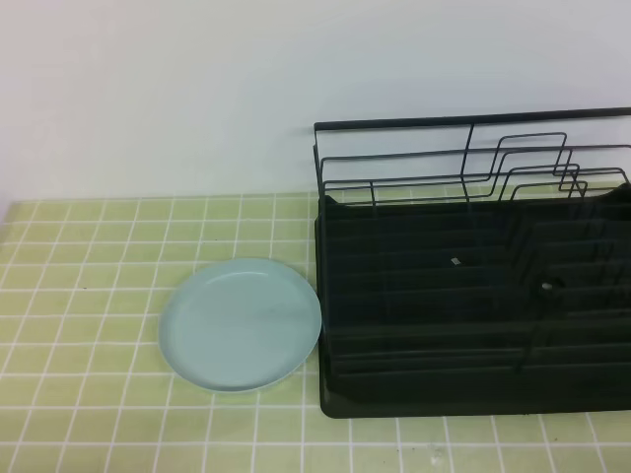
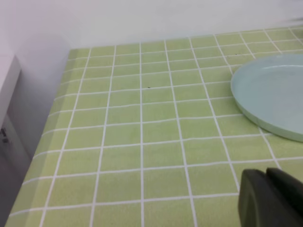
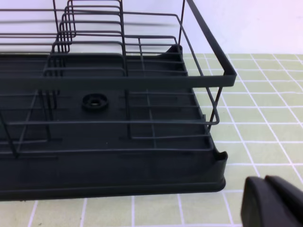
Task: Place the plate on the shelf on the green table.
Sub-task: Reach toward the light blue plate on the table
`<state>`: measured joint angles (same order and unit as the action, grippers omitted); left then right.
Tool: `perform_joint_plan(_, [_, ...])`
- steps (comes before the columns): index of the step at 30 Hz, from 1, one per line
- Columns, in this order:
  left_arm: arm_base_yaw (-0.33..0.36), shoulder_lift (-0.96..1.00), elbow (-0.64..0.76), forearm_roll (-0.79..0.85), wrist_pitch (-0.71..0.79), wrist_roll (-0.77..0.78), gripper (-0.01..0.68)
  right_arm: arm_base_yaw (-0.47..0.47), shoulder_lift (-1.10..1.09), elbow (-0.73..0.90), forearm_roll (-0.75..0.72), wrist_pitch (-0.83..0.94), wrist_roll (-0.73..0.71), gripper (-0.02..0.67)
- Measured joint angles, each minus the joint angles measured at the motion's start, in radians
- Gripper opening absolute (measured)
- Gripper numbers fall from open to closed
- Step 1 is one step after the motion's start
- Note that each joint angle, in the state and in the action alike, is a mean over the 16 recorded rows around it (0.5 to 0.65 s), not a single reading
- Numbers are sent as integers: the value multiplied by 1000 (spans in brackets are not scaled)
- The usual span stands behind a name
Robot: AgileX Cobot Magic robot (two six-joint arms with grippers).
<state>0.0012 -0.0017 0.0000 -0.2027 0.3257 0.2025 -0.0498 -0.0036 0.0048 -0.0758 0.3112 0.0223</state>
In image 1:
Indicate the light blue round plate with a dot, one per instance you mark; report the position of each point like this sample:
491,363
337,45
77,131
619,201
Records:
239,325

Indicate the black wire dish rack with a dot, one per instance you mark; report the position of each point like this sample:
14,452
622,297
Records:
498,157

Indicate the black drip tray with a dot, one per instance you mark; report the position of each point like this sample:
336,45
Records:
474,308

